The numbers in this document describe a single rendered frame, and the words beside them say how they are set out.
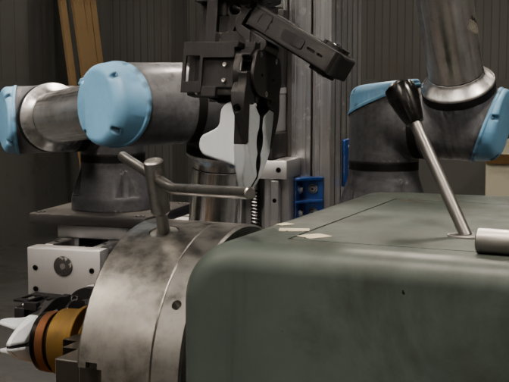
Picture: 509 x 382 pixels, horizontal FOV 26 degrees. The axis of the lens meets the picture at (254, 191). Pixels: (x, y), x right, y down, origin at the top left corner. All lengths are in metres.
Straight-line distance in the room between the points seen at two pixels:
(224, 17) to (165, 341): 0.34
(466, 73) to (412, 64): 8.47
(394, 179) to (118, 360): 0.76
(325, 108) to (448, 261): 1.07
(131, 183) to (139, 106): 0.47
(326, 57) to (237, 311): 0.26
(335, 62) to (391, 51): 9.13
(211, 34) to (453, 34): 0.61
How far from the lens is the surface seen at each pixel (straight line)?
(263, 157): 1.13
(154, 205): 1.23
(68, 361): 1.23
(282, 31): 1.11
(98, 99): 1.53
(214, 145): 1.12
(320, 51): 1.09
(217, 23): 1.14
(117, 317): 1.18
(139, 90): 1.50
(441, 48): 1.68
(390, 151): 1.79
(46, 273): 1.87
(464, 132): 1.74
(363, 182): 1.80
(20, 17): 9.17
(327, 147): 2.00
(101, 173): 1.95
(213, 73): 1.12
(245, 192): 1.00
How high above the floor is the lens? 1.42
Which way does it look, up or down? 6 degrees down
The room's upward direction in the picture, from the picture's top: straight up
